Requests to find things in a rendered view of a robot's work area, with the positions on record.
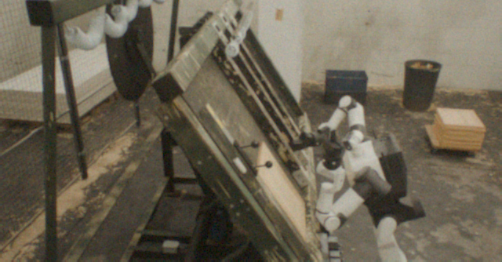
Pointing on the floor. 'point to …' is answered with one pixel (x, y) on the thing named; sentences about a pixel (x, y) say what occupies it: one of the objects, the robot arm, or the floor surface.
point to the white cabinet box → (283, 27)
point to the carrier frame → (226, 238)
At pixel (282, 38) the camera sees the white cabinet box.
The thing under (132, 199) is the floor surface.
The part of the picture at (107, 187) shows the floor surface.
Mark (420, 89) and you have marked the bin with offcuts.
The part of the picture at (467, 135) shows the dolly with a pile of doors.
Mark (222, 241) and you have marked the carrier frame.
